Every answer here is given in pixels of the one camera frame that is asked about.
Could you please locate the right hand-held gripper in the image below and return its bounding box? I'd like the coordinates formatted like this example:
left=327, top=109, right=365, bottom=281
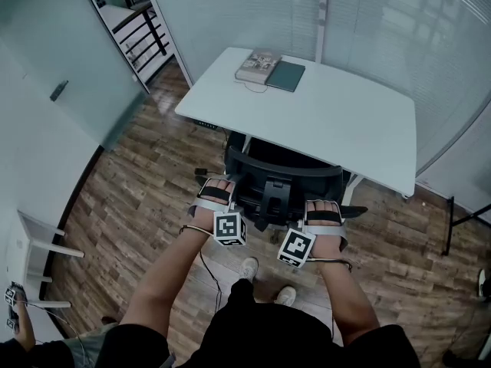
left=276, top=199, right=350, bottom=271

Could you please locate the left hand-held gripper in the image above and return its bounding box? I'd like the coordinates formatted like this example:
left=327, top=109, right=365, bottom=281
left=186, top=176, right=248, bottom=249

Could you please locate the black office chair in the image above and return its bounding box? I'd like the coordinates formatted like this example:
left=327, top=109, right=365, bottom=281
left=197, top=130, right=369, bottom=245

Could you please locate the person's right forearm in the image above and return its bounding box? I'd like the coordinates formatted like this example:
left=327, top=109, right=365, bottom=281
left=316, top=258, right=381, bottom=347

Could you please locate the person's left forearm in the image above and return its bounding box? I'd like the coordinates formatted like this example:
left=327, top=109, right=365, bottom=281
left=120, top=226, right=214, bottom=328

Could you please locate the white desk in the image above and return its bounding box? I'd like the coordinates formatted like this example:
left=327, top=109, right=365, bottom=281
left=174, top=46, right=419, bottom=207

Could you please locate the person's left hand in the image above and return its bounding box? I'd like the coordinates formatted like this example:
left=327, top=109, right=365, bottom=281
left=187, top=179, right=236, bottom=233

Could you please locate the person's right hand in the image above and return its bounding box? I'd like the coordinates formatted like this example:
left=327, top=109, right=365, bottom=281
left=305, top=201, right=343, bottom=263

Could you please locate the person's left white shoe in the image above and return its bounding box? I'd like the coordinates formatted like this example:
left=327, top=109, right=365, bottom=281
left=239, top=256, right=260, bottom=284

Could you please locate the person's white shoe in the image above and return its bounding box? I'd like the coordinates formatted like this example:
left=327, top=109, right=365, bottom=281
left=275, top=285, right=298, bottom=307
left=239, top=256, right=260, bottom=284

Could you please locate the person's right white shoe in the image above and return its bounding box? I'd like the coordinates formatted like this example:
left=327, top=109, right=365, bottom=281
left=275, top=285, right=298, bottom=307

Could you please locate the person's black clothing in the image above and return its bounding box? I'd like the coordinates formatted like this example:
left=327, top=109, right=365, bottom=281
left=97, top=278, right=423, bottom=368

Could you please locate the grey-green notebook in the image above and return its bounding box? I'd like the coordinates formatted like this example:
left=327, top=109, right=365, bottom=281
left=265, top=60, right=307, bottom=94

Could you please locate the picture cover book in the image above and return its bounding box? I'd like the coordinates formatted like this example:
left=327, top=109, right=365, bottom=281
left=234, top=48, right=283, bottom=85

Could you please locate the small white table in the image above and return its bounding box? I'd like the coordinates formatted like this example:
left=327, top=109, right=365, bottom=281
left=16, top=209, right=86, bottom=311

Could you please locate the black metal railing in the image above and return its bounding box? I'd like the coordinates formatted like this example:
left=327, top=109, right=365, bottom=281
left=110, top=1, right=170, bottom=75

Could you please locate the frosted glass door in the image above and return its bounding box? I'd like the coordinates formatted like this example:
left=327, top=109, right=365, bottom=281
left=0, top=0, right=151, bottom=153

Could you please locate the left hand-held gripper cable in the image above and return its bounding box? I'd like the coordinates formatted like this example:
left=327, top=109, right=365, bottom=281
left=179, top=224, right=224, bottom=314

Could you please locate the hand-held gripper cable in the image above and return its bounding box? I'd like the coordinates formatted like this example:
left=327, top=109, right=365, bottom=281
left=308, top=257, right=354, bottom=273
left=179, top=224, right=224, bottom=314

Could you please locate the right hand-held gripper cable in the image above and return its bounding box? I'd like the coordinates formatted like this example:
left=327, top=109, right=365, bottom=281
left=308, top=257, right=354, bottom=273

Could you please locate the thin white cable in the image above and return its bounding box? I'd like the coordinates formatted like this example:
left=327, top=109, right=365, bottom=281
left=242, top=80, right=270, bottom=94

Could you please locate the grey door handle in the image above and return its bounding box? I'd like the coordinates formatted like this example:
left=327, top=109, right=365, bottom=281
left=49, top=79, right=71, bottom=103

